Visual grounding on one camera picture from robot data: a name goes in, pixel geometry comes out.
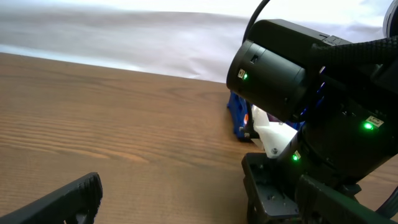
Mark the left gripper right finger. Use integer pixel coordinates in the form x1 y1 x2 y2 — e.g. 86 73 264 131
294 174 398 224

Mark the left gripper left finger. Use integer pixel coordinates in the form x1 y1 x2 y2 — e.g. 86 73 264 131
0 172 103 224

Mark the blue tray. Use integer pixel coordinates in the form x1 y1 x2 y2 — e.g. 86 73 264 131
226 81 326 142

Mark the black cable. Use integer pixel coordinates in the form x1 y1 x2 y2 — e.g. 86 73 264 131
241 0 271 44

